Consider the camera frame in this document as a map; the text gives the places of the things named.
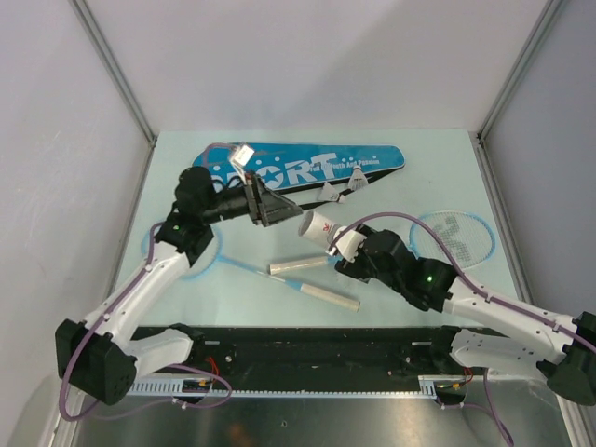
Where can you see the white cardboard shuttlecock tube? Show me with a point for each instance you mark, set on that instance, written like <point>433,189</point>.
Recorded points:
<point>319,229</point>

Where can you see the white shuttlecock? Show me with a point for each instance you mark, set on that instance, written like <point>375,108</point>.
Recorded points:
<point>357,180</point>
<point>330,194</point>

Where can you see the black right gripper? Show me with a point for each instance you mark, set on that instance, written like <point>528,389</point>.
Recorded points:
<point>354,269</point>

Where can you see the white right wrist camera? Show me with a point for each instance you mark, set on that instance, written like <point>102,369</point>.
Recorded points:
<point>347,246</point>

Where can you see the blue sport racket bag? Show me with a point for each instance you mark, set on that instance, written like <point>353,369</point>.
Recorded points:
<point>290,167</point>

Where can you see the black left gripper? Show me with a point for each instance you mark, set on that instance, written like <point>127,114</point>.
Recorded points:
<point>265,206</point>

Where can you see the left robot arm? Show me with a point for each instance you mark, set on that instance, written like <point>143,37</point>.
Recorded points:
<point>99,354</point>

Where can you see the blue racket left side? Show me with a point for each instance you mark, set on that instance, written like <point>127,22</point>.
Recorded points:
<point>214,256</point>

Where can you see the blue racket right side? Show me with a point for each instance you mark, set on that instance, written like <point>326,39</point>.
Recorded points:
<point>469,239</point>

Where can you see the white slotted cable duct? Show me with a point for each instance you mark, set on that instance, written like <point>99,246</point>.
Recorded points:
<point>186,388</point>

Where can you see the aluminium frame post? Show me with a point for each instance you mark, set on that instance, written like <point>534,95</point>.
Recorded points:
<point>529,51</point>
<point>112,67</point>

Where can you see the aluminium frame post right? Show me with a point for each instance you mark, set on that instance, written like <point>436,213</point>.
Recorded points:
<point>529,51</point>

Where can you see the white shuttlecock on bag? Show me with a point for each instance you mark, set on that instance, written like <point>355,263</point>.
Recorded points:
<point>357,180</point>

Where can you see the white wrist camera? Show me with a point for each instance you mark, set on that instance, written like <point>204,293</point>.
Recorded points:
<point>347,246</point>
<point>239,157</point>

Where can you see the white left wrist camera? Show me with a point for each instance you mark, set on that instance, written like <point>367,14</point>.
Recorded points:
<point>239,157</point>

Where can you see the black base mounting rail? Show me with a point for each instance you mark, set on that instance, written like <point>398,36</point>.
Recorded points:
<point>326,359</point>

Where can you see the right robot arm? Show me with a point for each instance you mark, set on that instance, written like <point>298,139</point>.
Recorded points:
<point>559,347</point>

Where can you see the aluminium frame post left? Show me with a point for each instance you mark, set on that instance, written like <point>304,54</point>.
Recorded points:
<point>112,67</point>

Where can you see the blue racket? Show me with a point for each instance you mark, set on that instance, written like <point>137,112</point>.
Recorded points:
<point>214,256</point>
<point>469,239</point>

